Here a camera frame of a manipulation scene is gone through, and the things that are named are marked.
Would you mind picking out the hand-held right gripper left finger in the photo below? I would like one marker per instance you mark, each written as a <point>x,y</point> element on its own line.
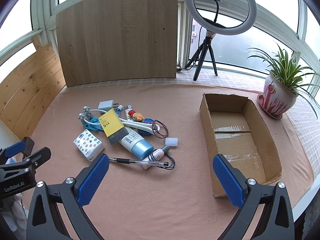
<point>93,177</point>

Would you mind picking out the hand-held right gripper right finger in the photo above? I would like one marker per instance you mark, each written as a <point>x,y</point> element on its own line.
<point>228,180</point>

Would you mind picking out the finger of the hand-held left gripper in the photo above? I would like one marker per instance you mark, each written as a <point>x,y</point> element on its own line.
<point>15,148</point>
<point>41,156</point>

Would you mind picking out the printed tissue pack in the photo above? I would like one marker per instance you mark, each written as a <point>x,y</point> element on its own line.
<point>87,143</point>

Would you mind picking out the black ballpoint pen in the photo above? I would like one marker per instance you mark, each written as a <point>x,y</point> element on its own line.
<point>125,160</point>

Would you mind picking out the cardboard box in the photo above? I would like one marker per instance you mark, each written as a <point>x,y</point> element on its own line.
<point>237,142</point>

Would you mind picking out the blue plastic clip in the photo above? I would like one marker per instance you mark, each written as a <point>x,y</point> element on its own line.
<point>93,123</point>

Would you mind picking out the white blue lotion tube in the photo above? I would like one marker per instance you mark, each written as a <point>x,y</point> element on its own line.
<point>135,140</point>

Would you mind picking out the yellow ruler card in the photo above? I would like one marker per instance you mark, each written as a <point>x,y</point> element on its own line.
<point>111,123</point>

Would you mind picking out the small white tube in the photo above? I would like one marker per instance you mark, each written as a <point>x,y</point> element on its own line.
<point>157,154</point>

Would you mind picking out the white eraser block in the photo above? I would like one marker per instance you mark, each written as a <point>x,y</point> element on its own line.
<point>171,142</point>

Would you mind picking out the white roller massager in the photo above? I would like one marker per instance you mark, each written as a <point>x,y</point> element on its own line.
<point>140,125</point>

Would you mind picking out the patterned lighter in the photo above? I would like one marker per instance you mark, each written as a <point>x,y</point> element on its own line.
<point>128,108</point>

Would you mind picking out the blue round lid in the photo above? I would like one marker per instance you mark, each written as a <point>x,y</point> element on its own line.
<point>149,120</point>

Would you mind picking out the person's left hand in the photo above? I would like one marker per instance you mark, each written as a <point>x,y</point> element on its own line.
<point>17,210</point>

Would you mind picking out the wooden plank panel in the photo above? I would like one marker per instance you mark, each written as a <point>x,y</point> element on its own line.
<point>30,87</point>

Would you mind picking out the small blue bottle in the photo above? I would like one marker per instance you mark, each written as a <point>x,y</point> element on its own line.
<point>120,109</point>

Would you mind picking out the white charger plug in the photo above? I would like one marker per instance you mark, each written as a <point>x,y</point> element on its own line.
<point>106,105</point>

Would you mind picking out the pink pot saucer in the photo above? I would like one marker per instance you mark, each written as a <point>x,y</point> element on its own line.
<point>261,101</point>

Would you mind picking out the red white flower pot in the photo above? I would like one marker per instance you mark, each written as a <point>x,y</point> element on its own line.
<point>277,95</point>

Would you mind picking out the green spider plant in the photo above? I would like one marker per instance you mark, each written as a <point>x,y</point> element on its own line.
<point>283,67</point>

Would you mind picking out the black tripod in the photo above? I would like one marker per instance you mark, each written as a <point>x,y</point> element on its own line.
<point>207,43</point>

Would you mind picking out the wooden board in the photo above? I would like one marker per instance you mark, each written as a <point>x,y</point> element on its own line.
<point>117,35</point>

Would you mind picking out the white window frame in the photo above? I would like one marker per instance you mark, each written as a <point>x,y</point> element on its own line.
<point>45,10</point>

